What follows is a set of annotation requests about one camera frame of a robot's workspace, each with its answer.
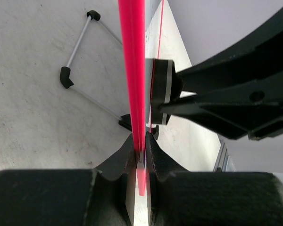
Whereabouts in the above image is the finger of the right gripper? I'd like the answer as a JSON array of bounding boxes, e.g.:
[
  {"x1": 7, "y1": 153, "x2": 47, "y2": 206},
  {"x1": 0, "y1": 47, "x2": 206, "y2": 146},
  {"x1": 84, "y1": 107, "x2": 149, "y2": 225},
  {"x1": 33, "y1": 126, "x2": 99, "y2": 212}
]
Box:
[
  {"x1": 161, "y1": 73, "x2": 283, "y2": 141},
  {"x1": 176, "y1": 7, "x2": 283, "y2": 94}
]

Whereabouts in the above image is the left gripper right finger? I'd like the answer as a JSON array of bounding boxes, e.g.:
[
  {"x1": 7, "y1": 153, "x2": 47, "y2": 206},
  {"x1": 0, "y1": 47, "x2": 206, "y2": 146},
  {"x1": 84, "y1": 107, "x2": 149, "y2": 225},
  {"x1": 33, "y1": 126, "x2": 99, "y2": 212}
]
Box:
[{"x1": 145, "y1": 133, "x2": 283, "y2": 226}]

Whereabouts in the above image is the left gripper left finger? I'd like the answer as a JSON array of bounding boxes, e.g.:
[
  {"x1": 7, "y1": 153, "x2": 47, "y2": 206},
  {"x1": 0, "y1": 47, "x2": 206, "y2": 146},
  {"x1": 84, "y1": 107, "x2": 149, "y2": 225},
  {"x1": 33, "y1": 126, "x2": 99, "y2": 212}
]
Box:
[{"x1": 0, "y1": 136, "x2": 135, "y2": 226}]

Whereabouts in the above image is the black whiteboard eraser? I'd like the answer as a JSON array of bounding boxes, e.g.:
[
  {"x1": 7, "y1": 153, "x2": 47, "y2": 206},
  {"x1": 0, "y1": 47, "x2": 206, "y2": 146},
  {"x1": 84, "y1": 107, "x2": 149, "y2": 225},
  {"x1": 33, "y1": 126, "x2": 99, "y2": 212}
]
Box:
[{"x1": 150, "y1": 59, "x2": 183, "y2": 125}]

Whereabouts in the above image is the pink framed whiteboard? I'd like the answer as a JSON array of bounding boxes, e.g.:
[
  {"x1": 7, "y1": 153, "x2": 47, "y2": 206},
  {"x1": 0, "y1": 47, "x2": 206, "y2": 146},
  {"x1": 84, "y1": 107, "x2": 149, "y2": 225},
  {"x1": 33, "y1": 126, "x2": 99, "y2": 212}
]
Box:
[{"x1": 118, "y1": 0, "x2": 164, "y2": 196}]

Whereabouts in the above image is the aluminium front rail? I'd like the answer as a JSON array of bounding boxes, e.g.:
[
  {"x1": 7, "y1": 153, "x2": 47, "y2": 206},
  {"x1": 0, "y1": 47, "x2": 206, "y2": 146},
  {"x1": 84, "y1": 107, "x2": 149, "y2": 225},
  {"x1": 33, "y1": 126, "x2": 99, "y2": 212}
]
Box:
[{"x1": 213, "y1": 141, "x2": 236, "y2": 172}]

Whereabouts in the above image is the whiteboard wire stand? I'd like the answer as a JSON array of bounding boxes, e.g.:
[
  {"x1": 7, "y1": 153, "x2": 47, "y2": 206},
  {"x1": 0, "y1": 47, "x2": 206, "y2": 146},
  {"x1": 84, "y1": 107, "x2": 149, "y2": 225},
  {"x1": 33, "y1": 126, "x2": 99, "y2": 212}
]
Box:
[{"x1": 59, "y1": 9, "x2": 160, "y2": 141}]

